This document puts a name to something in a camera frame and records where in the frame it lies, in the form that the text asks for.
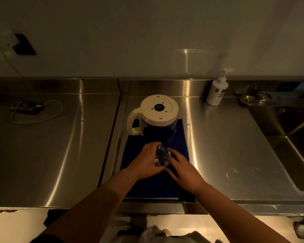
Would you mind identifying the stainless steel sink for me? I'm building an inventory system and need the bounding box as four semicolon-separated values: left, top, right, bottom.
248;106;304;193

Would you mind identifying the glass kettle with cream base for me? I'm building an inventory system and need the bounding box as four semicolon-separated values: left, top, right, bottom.
126;94;180;143

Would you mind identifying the person's right hand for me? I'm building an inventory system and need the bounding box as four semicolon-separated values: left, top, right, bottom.
164;148;209;197

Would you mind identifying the short clear drinking glass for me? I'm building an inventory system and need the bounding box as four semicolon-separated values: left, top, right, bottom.
154;145;172;168

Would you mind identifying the person's left hand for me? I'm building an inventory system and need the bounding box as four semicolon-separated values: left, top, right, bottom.
126;141;167;181

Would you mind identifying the black wall socket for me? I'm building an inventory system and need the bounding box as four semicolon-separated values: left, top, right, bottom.
12;33;37;55

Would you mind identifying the black power strip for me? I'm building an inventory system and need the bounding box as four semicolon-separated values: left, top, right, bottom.
8;101;45;115

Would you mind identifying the dark blue cloth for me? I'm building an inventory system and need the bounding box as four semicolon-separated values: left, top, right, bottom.
120;118;196;202

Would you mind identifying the white pump soap bottle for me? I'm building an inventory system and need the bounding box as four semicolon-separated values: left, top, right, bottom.
206;69;235;106

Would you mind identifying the metal sink stopper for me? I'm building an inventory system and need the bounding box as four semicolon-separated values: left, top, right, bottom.
255;91;272;105

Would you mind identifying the black control panel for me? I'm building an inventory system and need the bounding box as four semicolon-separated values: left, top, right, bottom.
275;81;304;93

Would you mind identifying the person's shirt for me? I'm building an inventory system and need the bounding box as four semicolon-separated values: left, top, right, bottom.
111;225;223;243

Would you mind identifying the person's right forearm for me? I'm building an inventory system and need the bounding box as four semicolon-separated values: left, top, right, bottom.
194;183;292;243

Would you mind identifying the person's left forearm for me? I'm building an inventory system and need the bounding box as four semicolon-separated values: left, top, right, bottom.
39;169;144;243

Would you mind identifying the white power adapter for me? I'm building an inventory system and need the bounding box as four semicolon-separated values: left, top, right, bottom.
1;30;21;48

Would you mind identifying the power strip with white cable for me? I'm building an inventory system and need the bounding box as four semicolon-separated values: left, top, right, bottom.
10;100;63;125

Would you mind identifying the person's dark sleeve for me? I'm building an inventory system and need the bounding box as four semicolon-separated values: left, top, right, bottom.
30;234;64;243

